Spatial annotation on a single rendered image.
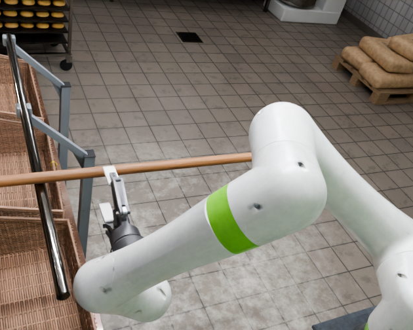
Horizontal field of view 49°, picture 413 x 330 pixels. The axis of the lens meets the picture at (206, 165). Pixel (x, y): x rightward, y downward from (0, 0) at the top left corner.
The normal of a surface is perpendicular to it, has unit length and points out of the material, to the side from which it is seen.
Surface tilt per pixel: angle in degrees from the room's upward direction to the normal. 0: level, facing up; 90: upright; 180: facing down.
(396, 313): 89
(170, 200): 0
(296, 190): 47
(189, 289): 0
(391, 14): 90
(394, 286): 87
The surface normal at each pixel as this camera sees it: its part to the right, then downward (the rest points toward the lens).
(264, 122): -0.61, -0.60
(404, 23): -0.90, 0.09
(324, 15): 0.38, 0.65
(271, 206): -0.38, 0.20
